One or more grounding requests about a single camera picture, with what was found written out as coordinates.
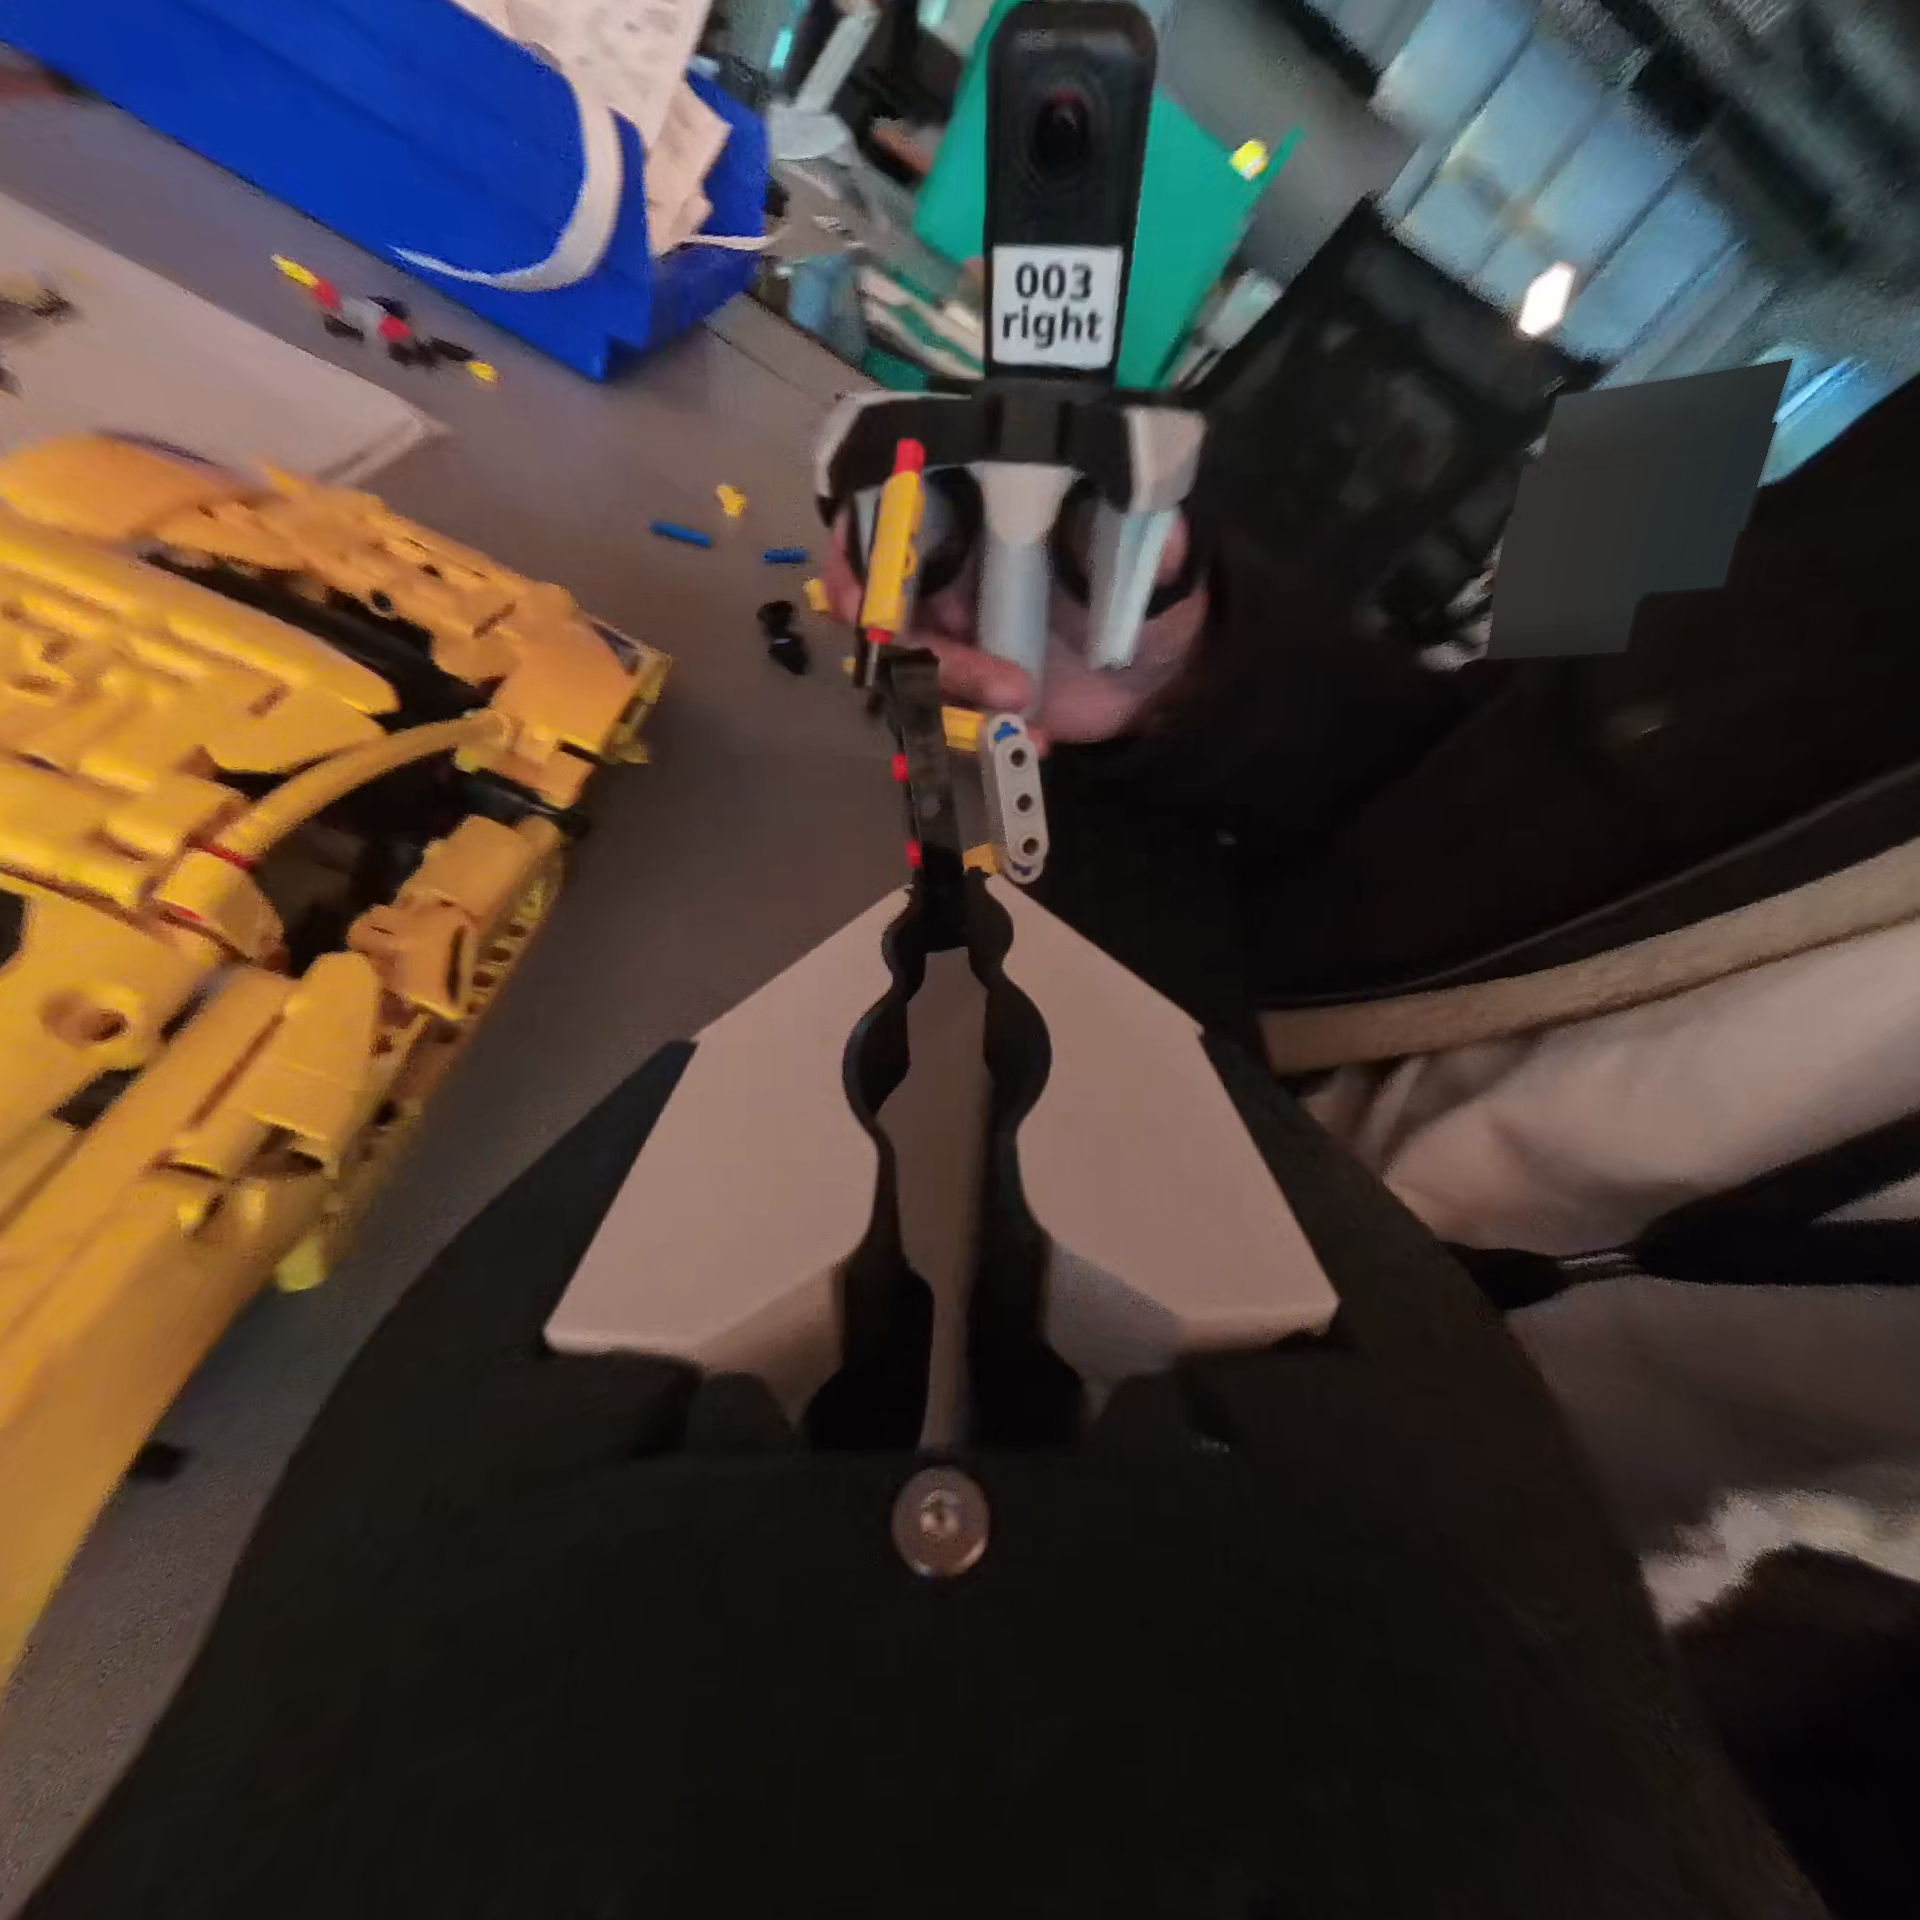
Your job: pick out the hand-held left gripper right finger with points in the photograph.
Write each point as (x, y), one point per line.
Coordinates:
(1170, 1198)

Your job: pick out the blue plastic bin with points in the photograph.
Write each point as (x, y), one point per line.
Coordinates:
(376, 134)

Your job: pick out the open instruction booklet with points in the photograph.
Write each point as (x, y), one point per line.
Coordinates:
(227, 390)

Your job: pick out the person's right forearm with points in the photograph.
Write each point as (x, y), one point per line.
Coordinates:
(1274, 841)

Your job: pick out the white patterned paper bag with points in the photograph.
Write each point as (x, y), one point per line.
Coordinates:
(631, 44)

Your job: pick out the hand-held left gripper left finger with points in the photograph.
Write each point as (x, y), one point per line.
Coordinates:
(708, 1198)

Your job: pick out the black mesh office chair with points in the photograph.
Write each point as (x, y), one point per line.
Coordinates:
(1350, 450)

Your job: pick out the yellow toy brick car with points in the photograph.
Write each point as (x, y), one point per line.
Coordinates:
(227, 897)

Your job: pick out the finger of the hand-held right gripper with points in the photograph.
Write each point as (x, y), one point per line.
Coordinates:
(1170, 450)
(857, 440)

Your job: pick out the small yellow connector brick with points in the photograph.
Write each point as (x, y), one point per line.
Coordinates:
(897, 538)

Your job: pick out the person's right hand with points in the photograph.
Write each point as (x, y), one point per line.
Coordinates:
(1112, 707)

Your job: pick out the small cluster of brick pieces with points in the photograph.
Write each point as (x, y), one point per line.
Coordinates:
(390, 324)

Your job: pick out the black and yellow brick subassembly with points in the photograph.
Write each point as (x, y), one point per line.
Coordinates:
(930, 780)

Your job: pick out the scattered mixed brick pieces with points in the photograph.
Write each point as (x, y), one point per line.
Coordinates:
(783, 632)

